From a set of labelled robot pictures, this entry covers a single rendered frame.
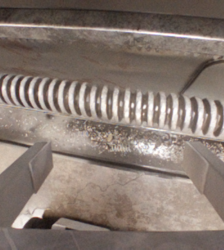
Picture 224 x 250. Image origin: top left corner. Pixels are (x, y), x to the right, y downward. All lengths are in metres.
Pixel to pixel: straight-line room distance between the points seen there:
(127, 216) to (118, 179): 0.19
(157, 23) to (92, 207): 0.90
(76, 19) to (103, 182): 0.83
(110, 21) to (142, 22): 0.03
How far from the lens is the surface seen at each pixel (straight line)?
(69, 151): 0.54
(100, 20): 0.19
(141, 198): 0.94
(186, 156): 0.17
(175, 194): 0.95
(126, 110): 0.18
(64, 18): 0.20
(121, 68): 0.30
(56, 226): 0.93
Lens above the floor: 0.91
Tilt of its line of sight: 79 degrees down
